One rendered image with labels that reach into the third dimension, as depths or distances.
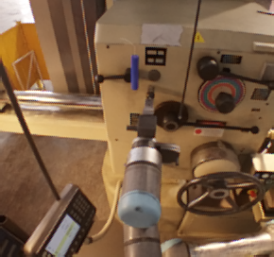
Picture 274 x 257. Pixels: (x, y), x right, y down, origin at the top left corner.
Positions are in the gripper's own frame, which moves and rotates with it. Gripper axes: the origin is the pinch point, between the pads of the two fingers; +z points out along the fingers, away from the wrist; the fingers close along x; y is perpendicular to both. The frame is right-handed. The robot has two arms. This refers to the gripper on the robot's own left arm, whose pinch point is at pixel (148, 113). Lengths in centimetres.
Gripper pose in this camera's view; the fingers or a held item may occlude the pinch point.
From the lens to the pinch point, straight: 65.5
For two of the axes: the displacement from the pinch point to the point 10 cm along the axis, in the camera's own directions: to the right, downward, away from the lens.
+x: 0.0, 7.4, 6.8
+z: 1.0, -6.7, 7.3
